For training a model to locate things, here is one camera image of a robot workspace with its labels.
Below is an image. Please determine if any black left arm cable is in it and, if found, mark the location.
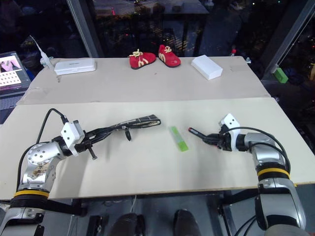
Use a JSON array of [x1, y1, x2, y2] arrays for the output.
[[16, 108, 71, 193]]

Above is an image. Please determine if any grey metal window post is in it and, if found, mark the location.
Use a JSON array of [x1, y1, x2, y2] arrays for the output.
[[261, 0, 315, 81], [65, 0, 104, 59]]

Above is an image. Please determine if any green block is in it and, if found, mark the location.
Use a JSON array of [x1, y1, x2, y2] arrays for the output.
[[273, 67, 289, 84]]

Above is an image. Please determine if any open laptop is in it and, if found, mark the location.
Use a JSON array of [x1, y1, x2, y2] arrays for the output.
[[0, 51, 32, 124]]

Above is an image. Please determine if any green highlighter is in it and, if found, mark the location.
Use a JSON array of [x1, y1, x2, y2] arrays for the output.
[[169, 125, 189, 152]]

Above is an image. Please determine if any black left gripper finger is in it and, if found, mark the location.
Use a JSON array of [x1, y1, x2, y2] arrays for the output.
[[92, 129, 123, 146], [85, 124, 126, 138]]

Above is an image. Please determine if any dark rounded shape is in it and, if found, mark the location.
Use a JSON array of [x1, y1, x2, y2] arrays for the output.
[[172, 208, 201, 236], [107, 212, 146, 236]]

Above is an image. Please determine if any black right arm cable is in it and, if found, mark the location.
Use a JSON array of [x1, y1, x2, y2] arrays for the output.
[[219, 126, 292, 174]]

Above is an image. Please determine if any red baby shoe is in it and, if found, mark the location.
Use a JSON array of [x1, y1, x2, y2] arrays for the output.
[[128, 49, 157, 70], [157, 44, 182, 68]]

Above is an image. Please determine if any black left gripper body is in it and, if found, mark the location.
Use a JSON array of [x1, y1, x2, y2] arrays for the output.
[[74, 133, 98, 161]]

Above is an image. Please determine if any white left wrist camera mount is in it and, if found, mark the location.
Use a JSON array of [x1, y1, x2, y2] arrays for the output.
[[60, 120, 86, 157]]

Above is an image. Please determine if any flat white case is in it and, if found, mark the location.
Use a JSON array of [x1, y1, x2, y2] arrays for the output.
[[54, 58, 97, 76]]

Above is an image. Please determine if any black table frame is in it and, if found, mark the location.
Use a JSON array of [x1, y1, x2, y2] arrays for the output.
[[46, 188, 262, 236]]

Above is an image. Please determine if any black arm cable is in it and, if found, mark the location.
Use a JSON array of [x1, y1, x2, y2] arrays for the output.
[[16, 108, 71, 193], [219, 126, 292, 174]]

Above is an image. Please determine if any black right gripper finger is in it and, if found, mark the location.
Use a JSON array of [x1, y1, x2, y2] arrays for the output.
[[201, 137, 220, 148], [195, 130, 217, 141]]

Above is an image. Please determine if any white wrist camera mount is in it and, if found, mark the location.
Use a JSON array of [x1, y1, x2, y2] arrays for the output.
[[60, 120, 86, 157], [219, 113, 241, 151]]

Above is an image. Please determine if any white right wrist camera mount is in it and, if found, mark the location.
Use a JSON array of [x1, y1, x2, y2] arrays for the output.
[[219, 113, 241, 151]]

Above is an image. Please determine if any red marker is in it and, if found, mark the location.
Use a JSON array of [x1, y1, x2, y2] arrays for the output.
[[188, 127, 206, 138]]

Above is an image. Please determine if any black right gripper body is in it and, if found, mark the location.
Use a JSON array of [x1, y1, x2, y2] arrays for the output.
[[211, 124, 232, 151]]

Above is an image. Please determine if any white cardboard box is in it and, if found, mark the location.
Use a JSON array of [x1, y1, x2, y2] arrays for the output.
[[191, 55, 223, 81]]

